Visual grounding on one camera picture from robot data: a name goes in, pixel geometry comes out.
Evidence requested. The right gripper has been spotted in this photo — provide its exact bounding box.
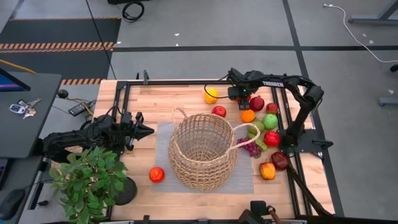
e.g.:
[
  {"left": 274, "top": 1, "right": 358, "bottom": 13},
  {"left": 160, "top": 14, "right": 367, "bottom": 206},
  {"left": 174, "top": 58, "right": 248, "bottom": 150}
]
[{"left": 226, "top": 67, "right": 254, "bottom": 111}]

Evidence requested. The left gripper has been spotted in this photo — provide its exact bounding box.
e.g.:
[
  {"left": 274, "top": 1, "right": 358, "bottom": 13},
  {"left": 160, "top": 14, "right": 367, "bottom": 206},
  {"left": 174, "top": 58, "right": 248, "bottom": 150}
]
[{"left": 119, "top": 111, "right": 155, "bottom": 152}]

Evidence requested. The orange fruit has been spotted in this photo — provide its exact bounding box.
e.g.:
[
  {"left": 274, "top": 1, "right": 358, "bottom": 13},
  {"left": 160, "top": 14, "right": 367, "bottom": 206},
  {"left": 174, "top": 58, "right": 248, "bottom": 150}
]
[{"left": 240, "top": 109, "right": 256, "bottom": 123}]

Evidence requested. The dark red apple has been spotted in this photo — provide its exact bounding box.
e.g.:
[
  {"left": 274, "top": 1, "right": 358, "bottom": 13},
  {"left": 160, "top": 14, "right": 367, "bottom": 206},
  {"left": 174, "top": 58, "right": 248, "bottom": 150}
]
[{"left": 249, "top": 95, "right": 266, "bottom": 113}]

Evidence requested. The yellow lemon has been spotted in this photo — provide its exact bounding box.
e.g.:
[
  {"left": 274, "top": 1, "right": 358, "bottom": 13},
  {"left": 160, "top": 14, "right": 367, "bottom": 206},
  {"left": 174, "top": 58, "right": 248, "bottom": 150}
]
[{"left": 204, "top": 88, "right": 220, "bottom": 105}]

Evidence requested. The purple grape bunch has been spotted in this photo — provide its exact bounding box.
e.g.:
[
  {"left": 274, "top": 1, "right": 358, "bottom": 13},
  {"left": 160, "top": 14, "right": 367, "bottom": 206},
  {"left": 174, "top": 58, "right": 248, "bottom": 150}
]
[{"left": 236, "top": 137, "right": 262, "bottom": 159}]

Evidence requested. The large red apple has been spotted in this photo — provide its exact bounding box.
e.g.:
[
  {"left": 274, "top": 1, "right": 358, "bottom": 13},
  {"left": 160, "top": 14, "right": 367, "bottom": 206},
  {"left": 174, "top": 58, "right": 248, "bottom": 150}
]
[{"left": 149, "top": 166, "right": 165, "bottom": 184}]

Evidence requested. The woven straw basket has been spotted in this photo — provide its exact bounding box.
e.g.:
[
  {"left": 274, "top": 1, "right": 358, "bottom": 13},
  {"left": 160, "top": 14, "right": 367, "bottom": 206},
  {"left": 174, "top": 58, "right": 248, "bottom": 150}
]
[{"left": 167, "top": 108, "right": 261, "bottom": 192}]

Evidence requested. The grey woven placemat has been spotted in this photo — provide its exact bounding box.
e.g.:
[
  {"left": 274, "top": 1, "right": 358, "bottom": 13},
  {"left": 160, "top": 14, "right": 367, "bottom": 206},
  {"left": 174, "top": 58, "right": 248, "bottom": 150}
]
[{"left": 151, "top": 121, "right": 255, "bottom": 195}]

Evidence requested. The green pear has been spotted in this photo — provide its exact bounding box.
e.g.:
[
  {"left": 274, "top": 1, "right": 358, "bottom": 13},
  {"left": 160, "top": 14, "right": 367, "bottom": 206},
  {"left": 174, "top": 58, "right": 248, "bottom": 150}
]
[{"left": 248, "top": 118, "right": 266, "bottom": 136}]

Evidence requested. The small green fruit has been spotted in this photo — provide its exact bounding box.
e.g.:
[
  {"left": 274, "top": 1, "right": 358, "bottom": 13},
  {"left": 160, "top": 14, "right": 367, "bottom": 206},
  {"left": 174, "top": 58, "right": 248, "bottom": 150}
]
[{"left": 247, "top": 132, "right": 269, "bottom": 152}]

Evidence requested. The dark red pomegranate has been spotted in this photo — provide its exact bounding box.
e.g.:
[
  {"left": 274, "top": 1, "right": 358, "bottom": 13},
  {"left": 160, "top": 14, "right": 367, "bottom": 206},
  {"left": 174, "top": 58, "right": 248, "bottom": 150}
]
[{"left": 271, "top": 151, "right": 290, "bottom": 172}]

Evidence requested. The black power adapter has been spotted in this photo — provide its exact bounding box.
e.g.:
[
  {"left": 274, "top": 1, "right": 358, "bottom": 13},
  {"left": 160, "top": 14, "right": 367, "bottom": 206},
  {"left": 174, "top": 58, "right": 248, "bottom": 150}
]
[{"left": 68, "top": 99, "right": 97, "bottom": 118}]

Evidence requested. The orange yellow bell pepper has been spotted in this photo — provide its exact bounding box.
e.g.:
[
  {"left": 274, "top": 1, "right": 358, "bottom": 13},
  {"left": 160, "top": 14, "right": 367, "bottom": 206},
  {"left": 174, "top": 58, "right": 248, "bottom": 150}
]
[{"left": 259, "top": 161, "right": 277, "bottom": 181}]

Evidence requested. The green potted plant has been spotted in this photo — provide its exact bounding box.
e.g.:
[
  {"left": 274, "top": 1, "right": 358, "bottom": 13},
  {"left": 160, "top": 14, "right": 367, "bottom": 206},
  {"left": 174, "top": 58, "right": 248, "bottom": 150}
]
[{"left": 49, "top": 146, "right": 139, "bottom": 224}]

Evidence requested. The grey desk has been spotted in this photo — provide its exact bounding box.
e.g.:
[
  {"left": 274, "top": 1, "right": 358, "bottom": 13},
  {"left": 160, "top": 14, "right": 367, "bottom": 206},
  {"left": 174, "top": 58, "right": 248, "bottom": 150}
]
[{"left": 0, "top": 71, "right": 63, "bottom": 159}]

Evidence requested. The dark grey side table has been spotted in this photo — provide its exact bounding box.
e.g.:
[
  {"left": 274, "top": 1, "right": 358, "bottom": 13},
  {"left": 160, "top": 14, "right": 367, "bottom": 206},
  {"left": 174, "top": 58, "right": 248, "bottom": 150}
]
[{"left": 0, "top": 155, "right": 44, "bottom": 224}]

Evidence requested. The key bunch with fob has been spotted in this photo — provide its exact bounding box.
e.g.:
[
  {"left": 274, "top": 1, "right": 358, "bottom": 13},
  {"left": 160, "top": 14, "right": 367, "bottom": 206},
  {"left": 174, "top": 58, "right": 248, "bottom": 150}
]
[{"left": 9, "top": 98, "right": 42, "bottom": 120}]

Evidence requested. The black hazard-striped floor mat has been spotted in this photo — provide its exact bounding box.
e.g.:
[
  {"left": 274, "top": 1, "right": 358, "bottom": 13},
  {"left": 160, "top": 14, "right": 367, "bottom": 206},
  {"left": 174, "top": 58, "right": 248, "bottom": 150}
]
[{"left": 0, "top": 17, "right": 122, "bottom": 86}]

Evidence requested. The computer monitor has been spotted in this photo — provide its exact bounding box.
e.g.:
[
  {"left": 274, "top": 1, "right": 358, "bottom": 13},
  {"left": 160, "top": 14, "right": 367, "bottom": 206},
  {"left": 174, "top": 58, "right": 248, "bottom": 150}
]
[{"left": 0, "top": 67, "right": 32, "bottom": 93}]

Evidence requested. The grey table foot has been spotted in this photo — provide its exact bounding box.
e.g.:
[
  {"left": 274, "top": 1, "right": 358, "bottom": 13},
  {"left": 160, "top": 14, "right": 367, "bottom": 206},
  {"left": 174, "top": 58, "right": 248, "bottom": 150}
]
[{"left": 378, "top": 96, "right": 398, "bottom": 107}]

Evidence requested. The grey table base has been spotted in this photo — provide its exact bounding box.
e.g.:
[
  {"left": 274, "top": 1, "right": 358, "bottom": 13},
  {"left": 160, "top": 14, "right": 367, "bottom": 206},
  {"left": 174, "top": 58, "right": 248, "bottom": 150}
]
[{"left": 348, "top": 0, "right": 398, "bottom": 26}]

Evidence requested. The black computer mouse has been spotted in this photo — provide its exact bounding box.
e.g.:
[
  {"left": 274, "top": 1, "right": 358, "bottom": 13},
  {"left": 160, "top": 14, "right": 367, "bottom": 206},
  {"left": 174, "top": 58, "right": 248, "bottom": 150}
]
[{"left": 0, "top": 188, "right": 26, "bottom": 221}]

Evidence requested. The black aluminium table frame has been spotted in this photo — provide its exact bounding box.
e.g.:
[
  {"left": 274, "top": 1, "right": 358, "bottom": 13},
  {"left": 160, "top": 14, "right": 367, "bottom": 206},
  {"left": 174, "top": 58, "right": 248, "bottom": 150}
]
[{"left": 105, "top": 79, "right": 335, "bottom": 222}]

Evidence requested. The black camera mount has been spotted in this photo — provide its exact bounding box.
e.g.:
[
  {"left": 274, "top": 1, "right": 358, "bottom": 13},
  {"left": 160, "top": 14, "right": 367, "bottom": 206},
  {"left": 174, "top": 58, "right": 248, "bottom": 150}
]
[{"left": 238, "top": 200, "right": 282, "bottom": 224}]

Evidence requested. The black diagonal frame strut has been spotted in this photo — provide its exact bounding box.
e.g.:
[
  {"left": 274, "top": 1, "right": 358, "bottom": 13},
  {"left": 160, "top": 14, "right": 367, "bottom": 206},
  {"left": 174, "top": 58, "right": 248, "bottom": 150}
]
[{"left": 286, "top": 166, "right": 333, "bottom": 218}]

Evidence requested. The coiled black cable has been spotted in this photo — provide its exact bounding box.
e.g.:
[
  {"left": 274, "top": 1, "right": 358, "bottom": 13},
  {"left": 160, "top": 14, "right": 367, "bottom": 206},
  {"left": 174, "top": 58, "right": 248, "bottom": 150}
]
[{"left": 121, "top": 1, "right": 146, "bottom": 23}]

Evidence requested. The white cable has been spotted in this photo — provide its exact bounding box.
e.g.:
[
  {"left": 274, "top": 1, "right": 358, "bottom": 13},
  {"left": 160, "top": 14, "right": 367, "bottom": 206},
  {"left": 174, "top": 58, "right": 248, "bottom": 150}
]
[{"left": 323, "top": 2, "right": 398, "bottom": 63}]

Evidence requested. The yellow cable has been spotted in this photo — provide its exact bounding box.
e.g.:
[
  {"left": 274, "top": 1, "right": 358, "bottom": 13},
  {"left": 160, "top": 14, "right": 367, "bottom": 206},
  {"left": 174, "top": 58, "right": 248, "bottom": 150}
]
[{"left": 0, "top": 58, "right": 37, "bottom": 75}]

